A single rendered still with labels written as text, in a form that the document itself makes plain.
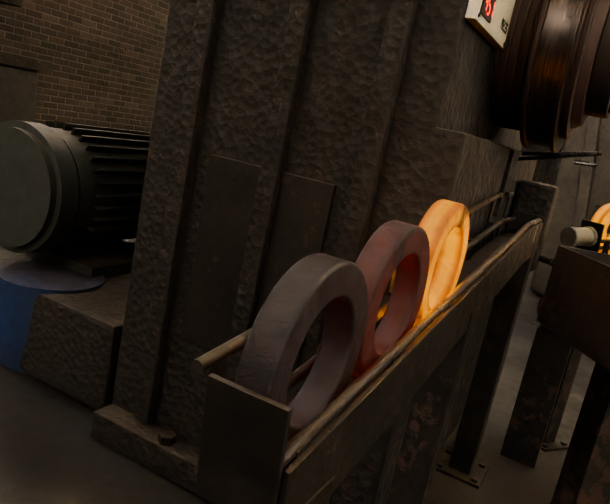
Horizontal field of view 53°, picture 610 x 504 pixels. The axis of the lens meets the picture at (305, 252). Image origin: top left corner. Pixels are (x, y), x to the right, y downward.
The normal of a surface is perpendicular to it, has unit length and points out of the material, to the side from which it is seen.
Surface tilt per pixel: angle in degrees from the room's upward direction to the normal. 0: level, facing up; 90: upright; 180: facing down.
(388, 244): 37
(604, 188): 90
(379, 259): 51
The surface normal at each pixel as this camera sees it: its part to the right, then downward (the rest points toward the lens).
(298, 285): -0.11, -0.73
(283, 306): -0.22, -0.55
